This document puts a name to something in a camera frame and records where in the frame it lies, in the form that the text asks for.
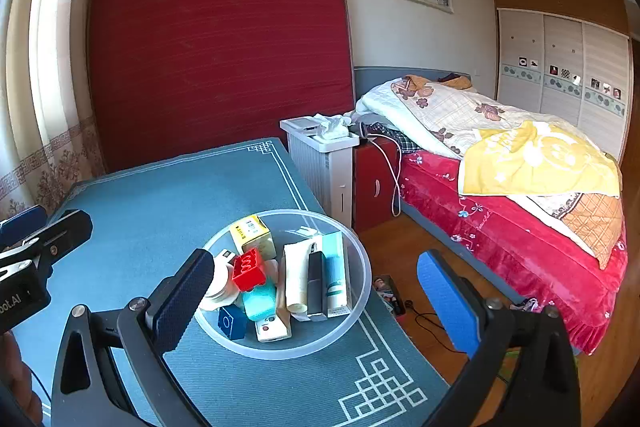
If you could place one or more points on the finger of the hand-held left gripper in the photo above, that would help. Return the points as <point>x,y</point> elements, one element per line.
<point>70,232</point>
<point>22,222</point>

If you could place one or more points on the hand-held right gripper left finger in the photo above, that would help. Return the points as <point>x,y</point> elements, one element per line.
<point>185,302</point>

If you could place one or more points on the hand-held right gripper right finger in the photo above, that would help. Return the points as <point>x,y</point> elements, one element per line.
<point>445,307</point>

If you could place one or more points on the blue toy brick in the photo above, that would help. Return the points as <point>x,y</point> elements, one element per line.
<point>231,322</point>

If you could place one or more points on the red toy brick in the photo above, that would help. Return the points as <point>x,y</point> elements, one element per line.
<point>248,269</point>

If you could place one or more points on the teal dental floss case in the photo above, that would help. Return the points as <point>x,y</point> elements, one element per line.
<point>260,302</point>

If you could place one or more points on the white remote control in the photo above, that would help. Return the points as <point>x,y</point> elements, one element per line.
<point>272,329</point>

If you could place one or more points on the yellow medicine box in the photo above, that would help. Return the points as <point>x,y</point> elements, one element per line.
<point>257,234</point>

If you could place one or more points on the white tube cream cap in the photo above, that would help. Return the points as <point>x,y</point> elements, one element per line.
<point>297,277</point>

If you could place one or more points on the white blue medicine box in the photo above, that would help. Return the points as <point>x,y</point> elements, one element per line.
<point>334,272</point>

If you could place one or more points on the clear plastic bowl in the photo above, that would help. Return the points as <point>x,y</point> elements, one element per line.
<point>320,337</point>

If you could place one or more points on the black phone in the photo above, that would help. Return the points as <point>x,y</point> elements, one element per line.
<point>316,287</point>

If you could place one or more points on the teal mat covered desktop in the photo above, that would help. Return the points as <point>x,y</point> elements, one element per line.
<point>165,197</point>

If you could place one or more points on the small open floor box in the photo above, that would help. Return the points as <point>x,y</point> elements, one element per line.
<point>390,294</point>

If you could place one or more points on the red floral bedspread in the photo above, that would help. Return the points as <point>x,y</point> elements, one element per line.
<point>500,247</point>

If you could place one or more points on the green flat object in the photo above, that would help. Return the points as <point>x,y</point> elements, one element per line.
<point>507,364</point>

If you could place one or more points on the red nightstand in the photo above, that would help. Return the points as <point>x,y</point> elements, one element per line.
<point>372,182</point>

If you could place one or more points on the beige patterned curtain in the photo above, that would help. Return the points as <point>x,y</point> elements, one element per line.
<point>60,57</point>

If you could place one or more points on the yellow towel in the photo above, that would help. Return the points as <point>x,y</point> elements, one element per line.
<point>540,162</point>

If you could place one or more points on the dark plaid cloth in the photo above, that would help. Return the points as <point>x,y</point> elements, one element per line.
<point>395,138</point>

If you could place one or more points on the white bedside cabinet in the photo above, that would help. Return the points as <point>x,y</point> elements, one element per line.
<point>320,172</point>

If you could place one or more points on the floral checked quilt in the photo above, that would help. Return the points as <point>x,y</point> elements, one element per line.
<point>450,107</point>

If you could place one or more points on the white crumpled tissues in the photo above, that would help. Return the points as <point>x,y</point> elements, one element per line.
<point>332,126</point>

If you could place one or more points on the red mattress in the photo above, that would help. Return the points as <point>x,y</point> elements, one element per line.
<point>220,52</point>

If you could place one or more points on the grey blue headboard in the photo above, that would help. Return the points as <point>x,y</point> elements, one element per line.
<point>372,79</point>

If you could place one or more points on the wardrobe with sliding doors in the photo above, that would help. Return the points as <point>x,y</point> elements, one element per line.
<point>560,62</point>

